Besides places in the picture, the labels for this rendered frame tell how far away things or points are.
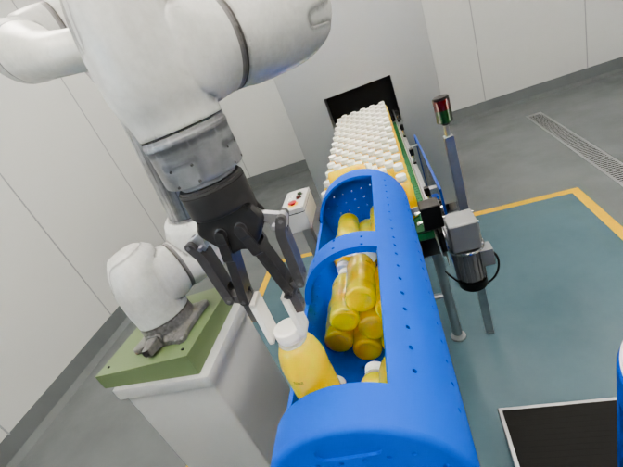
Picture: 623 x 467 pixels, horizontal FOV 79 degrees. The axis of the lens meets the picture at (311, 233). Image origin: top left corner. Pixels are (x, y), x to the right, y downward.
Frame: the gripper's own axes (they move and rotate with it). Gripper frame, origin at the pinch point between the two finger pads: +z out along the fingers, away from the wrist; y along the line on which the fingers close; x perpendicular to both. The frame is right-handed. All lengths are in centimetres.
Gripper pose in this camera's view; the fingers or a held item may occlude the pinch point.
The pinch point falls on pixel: (280, 315)
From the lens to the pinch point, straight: 51.5
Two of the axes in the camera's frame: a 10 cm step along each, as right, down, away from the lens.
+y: 9.3, -2.6, -2.6
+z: 3.5, 8.4, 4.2
